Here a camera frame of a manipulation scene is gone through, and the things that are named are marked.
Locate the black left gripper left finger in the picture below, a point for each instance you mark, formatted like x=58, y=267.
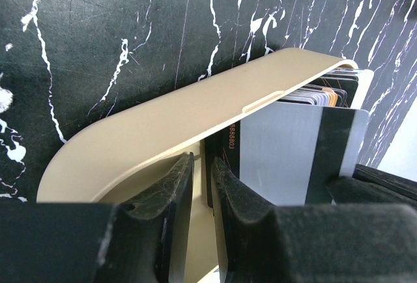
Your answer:
x=143, y=239

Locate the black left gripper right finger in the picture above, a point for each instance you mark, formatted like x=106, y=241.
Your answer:
x=258, y=241

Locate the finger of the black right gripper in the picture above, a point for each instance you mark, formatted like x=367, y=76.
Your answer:
x=369, y=185

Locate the beige oval card tray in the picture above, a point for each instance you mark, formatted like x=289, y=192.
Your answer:
x=121, y=155

